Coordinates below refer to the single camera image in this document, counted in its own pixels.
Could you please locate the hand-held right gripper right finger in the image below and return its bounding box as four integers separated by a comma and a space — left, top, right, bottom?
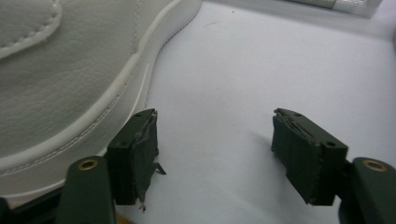
270, 107, 349, 207

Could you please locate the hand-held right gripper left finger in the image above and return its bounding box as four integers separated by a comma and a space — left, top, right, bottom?
106, 107, 167, 213

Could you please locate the white leather sneaker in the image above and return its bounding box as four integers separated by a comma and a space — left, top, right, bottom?
0, 0, 204, 208

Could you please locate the grey table mat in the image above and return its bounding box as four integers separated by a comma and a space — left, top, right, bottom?
115, 0, 396, 224

